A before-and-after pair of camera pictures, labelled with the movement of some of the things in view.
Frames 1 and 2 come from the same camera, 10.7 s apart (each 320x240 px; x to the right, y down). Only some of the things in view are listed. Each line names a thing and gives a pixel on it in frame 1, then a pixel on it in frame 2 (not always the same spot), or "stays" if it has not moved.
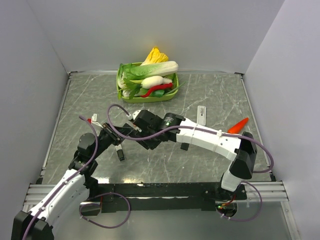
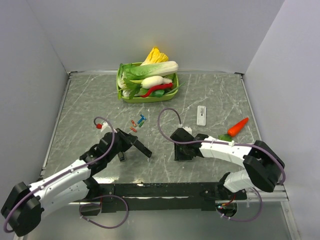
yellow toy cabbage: (155, 56) stays
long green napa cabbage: (149, 70) stays
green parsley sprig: (133, 88) stays
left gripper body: (108, 136) to (124, 143)
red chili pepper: (161, 86) stays
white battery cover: (201, 115) stays
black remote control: (148, 141) to (139, 144)
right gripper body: (150, 131) to (180, 153)
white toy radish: (151, 81) stays
